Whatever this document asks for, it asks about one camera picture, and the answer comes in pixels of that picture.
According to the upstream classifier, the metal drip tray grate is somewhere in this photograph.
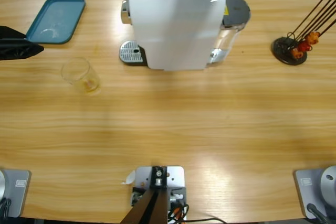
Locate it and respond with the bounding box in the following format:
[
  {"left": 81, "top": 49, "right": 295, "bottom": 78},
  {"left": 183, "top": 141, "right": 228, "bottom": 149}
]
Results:
[{"left": 119, "top": 40, "right": 148, "bottom": 67}]

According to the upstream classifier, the red coffee capsule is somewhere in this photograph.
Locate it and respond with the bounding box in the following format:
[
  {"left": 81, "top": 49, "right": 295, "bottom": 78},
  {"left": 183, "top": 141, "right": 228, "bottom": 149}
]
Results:
[{"left": 298, "top": 40, "right": 312, "bottom": 52}]

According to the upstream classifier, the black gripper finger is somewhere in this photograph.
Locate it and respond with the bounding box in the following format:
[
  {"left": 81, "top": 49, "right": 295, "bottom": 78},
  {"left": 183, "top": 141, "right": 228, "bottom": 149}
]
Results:
[
  {"left": 0, "top": 39, "right": 45, "bottom": 61},
  {"left": 0, "top": 26, "right": 27, "bottom": 40}
]

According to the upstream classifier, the clear drinking glass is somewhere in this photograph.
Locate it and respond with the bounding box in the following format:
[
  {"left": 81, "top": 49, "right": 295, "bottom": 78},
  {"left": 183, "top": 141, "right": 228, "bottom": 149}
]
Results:
[{"left": 61, "top": 57, "right": 101, "bottom": 95}]

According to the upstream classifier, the black base cable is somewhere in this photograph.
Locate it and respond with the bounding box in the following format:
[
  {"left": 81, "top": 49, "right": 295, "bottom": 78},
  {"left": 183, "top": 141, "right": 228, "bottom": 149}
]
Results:
[
  {"left": 306, "top": 202, "right": 329, "bottom": 224},
  {"left": 0, "top": 197, "right": 13, "bottom": 218}
]

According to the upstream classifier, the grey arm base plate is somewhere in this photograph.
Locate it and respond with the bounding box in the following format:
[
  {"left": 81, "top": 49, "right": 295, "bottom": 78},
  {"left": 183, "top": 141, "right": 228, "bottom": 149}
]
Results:
[
  {"left": 293, "top": 165, "right": 336, "bottom": 219},
  {"left": 0, "top": 169, "right": 32, "bottom": 218}
]

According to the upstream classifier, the teal plastic tray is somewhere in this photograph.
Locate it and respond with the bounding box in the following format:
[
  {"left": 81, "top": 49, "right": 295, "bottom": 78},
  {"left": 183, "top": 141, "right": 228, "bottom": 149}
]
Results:
[{"left": 26, "top": 0, "right": 87, "bottom": 45}]

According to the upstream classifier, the white capsule coffee machine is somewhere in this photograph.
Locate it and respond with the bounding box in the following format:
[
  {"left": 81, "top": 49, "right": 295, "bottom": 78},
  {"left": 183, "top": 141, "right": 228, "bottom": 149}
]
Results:
[{"left": 120, "top": 0, "right": 227, "bottom": 72}]

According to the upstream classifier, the white paper tab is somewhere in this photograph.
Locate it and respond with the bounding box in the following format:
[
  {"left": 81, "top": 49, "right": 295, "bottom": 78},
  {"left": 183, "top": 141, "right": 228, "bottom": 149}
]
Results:
[{"left": 121, "top": 170, "right": 136, "bottom": 185}]

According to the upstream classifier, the dark orange coffee capsule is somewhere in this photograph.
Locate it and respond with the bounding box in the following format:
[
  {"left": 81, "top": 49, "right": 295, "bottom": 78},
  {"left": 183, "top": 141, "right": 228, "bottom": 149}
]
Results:
[{"left": 291, "top": 48, "right": 304, "bottom": 60}]

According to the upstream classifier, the clear water tank dark lid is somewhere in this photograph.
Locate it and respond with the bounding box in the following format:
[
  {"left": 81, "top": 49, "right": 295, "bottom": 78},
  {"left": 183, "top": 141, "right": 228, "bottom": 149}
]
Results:
[{"left": 209, "top": 0, "right": 251, "bottom": 65}]

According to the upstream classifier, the black cable with orange wires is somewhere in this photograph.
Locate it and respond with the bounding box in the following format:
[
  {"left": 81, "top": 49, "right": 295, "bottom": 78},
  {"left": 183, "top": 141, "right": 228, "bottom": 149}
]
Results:
[{"left": 167, "top": 202, "right": 224, "bottom": 224}]

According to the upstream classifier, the black capsule holder with rods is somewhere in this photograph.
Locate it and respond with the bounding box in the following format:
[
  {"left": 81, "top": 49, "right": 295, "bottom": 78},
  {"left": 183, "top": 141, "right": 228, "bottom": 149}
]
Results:
[{"left": 271, "top": 0, "right": 336, "bottom": 66}]

